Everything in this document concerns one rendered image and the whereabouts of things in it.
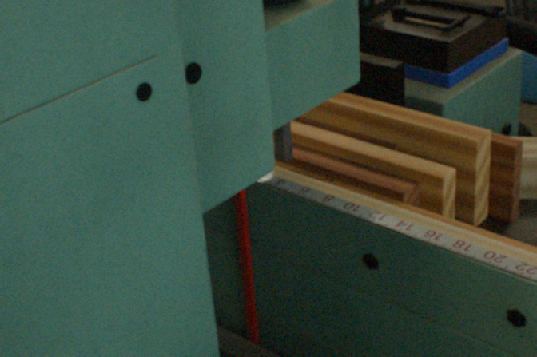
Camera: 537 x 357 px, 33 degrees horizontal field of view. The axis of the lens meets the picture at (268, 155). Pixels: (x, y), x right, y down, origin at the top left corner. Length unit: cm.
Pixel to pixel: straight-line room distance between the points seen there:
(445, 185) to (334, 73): 11
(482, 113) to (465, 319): 26
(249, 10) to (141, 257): 15
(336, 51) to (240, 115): 14
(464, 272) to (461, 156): 13
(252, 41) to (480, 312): 21
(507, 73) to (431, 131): 17
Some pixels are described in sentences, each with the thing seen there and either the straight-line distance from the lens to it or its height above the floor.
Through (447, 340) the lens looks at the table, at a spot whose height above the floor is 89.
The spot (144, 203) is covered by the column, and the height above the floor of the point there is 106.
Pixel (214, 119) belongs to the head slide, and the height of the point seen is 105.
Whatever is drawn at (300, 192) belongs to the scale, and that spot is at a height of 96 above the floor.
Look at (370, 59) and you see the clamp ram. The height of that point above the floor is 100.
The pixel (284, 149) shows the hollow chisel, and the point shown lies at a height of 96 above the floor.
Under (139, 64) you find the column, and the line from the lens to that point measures 38.
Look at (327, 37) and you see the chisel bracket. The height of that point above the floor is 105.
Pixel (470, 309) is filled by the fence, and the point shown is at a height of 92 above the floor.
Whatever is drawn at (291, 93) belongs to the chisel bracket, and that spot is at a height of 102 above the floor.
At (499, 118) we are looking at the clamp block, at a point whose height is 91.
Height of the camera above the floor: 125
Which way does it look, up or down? 27 degrees down
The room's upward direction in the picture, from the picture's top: 5 degrees counter-clockwise
